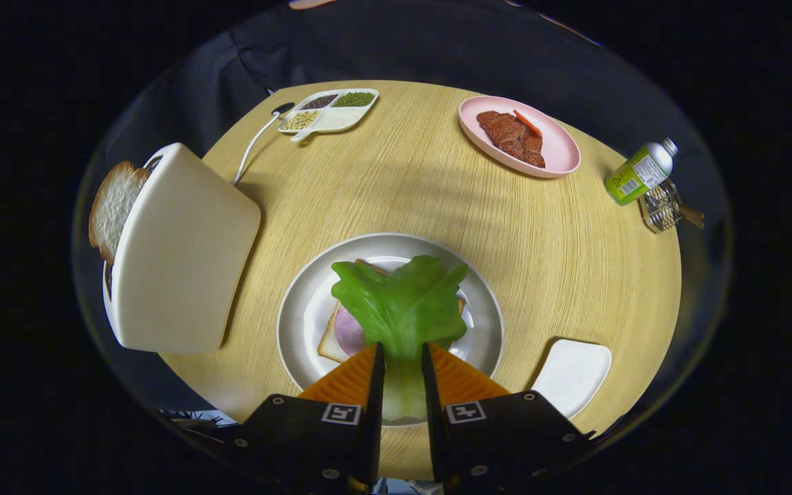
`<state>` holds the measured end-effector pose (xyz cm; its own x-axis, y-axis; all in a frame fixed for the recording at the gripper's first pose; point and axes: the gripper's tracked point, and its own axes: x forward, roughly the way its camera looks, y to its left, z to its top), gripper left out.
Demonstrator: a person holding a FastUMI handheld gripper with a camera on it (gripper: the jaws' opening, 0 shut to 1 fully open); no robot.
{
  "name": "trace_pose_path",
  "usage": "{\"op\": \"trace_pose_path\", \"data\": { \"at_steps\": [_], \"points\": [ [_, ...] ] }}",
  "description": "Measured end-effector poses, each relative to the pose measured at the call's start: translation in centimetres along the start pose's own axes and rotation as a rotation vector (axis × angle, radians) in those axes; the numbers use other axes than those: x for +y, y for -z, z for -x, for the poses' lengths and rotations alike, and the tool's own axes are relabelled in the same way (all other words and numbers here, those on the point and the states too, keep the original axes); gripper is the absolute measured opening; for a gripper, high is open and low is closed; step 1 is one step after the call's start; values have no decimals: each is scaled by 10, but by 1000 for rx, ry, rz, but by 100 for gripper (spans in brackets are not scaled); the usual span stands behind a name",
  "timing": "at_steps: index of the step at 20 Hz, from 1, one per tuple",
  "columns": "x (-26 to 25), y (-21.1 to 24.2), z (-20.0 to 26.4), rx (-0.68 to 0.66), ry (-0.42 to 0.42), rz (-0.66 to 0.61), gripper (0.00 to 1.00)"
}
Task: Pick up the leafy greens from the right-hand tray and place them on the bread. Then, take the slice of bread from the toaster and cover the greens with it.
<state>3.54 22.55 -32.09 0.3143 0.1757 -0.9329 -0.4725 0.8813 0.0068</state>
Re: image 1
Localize green lettuce leaf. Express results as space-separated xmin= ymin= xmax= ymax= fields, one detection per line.
xmin=331 ymin=255 xmax=469 ymax=424

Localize white power cable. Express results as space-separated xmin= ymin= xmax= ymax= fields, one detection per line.
xmin=233 ymin=102 xmax=296 ymax=186

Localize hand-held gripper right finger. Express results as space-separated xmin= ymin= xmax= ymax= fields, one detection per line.
xmin=421 ymin=342 xmax=596 ymax=492

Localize green label bottle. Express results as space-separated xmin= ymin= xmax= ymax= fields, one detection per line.
xmin=604 ymin=137 xmax=679 ymax=207

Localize white bread slice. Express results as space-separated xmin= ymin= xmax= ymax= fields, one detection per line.
xmin=88 ymin=160 xmax=151 ymax=266
xmin=317 ymin=259 xmax=467 ymax=365

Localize pink plate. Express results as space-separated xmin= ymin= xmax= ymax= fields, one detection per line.
xmin=458 ymin=95 xmax=582 ymax=179

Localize white divided seed dish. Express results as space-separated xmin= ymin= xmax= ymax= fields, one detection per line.
xmin=277 ymin=88 xmax=380 ymax=142

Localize round white plate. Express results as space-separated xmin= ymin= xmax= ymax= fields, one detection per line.
xmin=276 ymin=232 xmax=505 ymax=428

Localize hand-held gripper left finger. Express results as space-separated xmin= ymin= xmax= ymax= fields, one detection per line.
xmin=224 ymin=342 xmax=386 ymax=492

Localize white toaster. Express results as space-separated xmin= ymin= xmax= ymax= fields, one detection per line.
xmin=102 ymin=142 xmax=262 ymax=355

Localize metal wire holder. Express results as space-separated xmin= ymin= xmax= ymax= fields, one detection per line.
xmin=639 ymin=179 xmax=705 ymax=234

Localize brown meat piece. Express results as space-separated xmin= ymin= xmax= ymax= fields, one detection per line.
xmin=476 ymin=110 xmax=547 ymax=168

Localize orange carrot slice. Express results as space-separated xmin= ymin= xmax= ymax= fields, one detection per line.
xmin=513 ymin=109 xmax=543 ymax=138

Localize pink ham slice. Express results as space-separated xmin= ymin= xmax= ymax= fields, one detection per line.
xmin=333 ymin=304 xmax=366 ymax=358

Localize white square plate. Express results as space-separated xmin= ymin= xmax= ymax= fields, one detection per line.
xmin=530 ymin=338 xmax=613 ymax=420

